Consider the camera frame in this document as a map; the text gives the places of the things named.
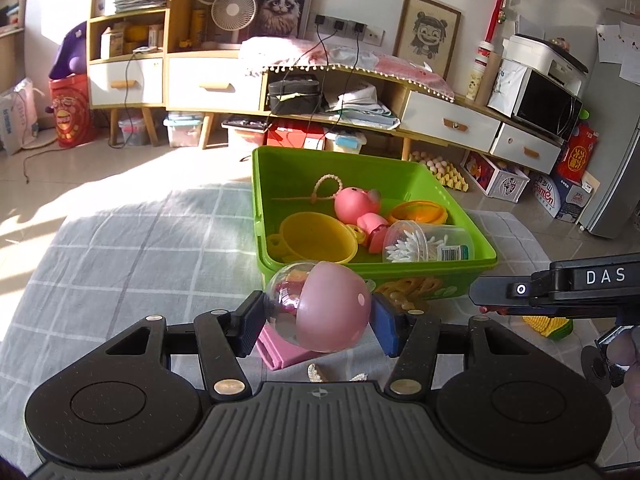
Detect person's right hand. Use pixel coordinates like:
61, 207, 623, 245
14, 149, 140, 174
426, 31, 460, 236
610, 331, 640, 402

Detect green plastic box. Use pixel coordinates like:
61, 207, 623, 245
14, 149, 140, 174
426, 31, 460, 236
251, 146, 499, 313

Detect small white desk fan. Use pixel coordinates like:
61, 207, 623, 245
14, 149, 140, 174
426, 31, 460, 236
210, 0, 257, 44

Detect red storage box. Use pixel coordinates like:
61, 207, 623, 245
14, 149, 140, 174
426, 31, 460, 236
264, 122, 329, 154

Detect black bag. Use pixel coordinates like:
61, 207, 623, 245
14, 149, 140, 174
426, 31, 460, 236
267, 73, 321, 116

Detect wooden cabinet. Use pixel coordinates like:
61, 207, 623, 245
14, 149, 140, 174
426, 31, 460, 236
86, 0, 564, 162

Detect white appliance with dark lid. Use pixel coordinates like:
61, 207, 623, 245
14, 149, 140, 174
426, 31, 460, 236
502, 33, 590, 89

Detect clear bin with blue contents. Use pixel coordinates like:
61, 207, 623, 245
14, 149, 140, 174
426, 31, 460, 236
324, 127, 369, 155

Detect beige starfish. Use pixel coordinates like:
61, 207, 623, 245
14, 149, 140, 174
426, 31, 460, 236
306, 362, 370, 385

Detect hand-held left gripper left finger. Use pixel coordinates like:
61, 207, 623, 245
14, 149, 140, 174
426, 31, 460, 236
102, 290, 267, 404

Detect pink plastic block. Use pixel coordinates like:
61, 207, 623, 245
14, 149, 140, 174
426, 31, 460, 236
257, 327, 321, 372

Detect pink pig toy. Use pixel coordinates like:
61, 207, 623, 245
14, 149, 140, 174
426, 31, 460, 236
333, 186, 392, 250

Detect black microwave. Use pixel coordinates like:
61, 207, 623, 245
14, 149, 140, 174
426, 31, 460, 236
509, 67, 584, 141

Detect grey refrigerator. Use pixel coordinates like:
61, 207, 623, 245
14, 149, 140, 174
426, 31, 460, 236
579, 7, 640, 239

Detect black cable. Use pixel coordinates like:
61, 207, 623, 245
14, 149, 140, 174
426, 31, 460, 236
267, 24, 326, 131
337, 29, 361, 124

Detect framed cat picture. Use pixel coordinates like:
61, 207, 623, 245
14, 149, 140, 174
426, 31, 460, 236
249, 0, 315, 41

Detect white hanging cloth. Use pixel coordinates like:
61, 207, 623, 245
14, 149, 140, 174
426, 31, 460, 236
487, 57, 531, 119

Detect pile of folded papers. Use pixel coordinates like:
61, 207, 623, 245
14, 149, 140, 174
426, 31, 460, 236
322, 82, 401, 131

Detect paper notes on refrigerator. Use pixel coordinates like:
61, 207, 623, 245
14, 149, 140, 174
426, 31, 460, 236
597, 22, 640, 81

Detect small clear storage bin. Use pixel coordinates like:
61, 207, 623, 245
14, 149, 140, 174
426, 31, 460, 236
117, 114, 151, 147

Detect pink tasselled cloth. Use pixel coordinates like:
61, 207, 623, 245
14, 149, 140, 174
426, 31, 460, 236
239, 35, 456, 106

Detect clear bin with dark lid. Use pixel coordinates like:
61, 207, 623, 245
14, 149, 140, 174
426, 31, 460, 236
221, 115, 269, 159

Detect clear cotton swab jar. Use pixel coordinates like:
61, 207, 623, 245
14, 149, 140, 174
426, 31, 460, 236
382, 219, 475, 265

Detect small cardboard box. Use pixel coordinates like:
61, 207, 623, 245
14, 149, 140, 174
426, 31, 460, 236
99, 27, 126, 60

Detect framed cartoon girl picture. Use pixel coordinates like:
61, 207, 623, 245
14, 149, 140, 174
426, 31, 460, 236
392, 0, 462, 81

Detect white plastic bag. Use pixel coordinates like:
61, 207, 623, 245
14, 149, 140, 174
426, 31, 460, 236
0, 77, 40, 156

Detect purple plush toy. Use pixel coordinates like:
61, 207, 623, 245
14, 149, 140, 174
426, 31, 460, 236
48, 20, 91, 81

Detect thin dark shelf cable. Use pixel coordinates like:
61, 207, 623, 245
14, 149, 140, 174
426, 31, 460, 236
107, 47, 151, 149

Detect beaded cord loop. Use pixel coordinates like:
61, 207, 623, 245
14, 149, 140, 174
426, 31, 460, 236
272, 173, 344, 206

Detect yellow toy pot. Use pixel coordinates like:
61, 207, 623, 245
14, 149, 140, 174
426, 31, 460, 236
266, 211, 360, 265

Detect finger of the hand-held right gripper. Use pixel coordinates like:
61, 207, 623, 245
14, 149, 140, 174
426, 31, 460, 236
468, 272, 539, 314

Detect yellow bottle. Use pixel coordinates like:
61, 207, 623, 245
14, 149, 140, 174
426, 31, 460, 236
189, 7, 207, 46

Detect orange toy bowl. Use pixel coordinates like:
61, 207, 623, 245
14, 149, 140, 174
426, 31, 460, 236
387, 200, 450, 227

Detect red gift box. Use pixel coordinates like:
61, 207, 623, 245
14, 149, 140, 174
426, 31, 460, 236
553, 122, 599, 184

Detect stack of paper cups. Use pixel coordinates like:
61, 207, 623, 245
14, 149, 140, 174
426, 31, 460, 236
465, 39, 496, 102

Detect red printed bag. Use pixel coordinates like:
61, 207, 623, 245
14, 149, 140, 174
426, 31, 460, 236
48, 72, 96, 149

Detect wall power sockets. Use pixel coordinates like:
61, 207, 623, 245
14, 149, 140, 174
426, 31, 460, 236
312, 12, 386, 44

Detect red hanging ornament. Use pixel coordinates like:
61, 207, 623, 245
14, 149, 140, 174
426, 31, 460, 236
487, 0, 531, 46

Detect dark cord on floor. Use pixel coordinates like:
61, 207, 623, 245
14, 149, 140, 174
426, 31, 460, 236
22, 142, 56, 184

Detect toy corn cob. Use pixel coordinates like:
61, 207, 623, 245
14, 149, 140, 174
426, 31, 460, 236
522, 314, 575, 341

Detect white cabinet drawer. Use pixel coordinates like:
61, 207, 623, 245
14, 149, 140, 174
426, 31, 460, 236
401, 88, 503, 140
489, 122, 564, 162
167, 54, 265, 111
89, 57, 165, 109

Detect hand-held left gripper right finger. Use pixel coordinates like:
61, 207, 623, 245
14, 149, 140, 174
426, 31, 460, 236
372, 294, 534, 401

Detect tray of eggs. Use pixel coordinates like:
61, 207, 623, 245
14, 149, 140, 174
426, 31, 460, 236
409, 149, 471, 194

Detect blue and red carton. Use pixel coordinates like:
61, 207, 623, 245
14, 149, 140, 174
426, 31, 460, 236
529, 172, 594, 224

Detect pink and clear capsule ball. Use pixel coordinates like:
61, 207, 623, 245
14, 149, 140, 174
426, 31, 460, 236
264, 259, 374, 354

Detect white and red carton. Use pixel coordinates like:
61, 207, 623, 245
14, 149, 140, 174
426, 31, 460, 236
459, 149, 531, 205

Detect grey checked blanket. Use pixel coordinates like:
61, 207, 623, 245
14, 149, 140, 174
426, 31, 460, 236
0, 187, 640, 463

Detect clear bin with blue lid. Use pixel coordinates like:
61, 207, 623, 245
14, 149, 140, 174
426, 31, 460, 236
163, 111, 207, 149

